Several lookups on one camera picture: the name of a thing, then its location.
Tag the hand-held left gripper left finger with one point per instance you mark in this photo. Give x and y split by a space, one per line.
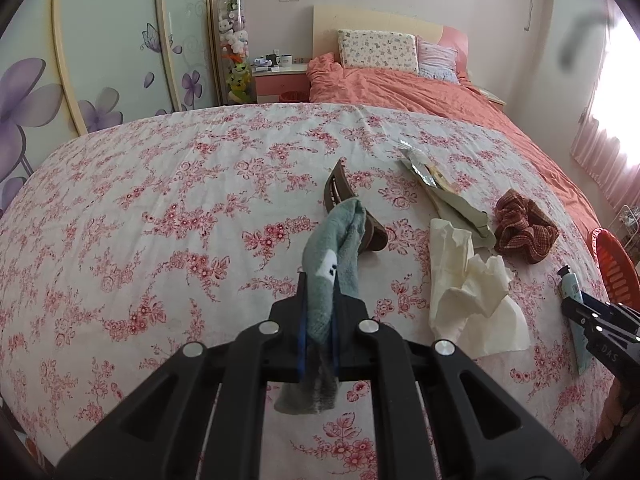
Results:
301 340

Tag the grey-green sock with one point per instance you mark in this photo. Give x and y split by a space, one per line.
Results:
330 270

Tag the white crumpled tissue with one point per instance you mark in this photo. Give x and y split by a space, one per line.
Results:
460 280

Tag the floral sliding-door wardrobe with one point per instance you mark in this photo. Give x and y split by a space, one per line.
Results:
100 60

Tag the small red bin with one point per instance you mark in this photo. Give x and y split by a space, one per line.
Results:
291 96

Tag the silver foil wrapper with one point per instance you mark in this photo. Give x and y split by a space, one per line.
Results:
422 165

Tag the beige and pink headboard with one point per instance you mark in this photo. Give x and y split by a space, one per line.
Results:
375 17

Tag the pale green paper wrapper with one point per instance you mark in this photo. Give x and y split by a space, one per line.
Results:
462 215

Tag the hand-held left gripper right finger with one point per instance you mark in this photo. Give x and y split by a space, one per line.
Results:
350 325

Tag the pink and white nightstand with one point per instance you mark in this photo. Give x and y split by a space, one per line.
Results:
280 80
490 96

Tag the floral print pillow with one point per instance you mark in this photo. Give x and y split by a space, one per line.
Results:
377 51

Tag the pink striped pillow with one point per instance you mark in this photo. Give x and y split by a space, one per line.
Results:
437 60

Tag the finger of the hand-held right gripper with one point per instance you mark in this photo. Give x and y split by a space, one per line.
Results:
600 315
612 345

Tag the clear tube of plush toys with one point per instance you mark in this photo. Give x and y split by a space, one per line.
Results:
235 50

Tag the red plastic basket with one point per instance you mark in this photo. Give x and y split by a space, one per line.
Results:
617 265

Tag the brown checked scrunchie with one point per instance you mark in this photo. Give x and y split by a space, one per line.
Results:
525 227

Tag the pink curtain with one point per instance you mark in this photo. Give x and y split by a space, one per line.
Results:
610 150

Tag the black mug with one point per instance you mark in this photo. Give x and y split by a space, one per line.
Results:
271 60

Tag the air conditioner pipe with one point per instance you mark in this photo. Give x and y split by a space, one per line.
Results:
530 5

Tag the white mug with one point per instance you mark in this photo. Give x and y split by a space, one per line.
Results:
285 60

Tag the brown hair clip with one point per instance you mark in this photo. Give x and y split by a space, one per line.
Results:
335 190

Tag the pale teal tube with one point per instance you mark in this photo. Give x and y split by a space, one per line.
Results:
570 287

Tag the salmon duvet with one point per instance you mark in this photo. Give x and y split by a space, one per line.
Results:
475 110

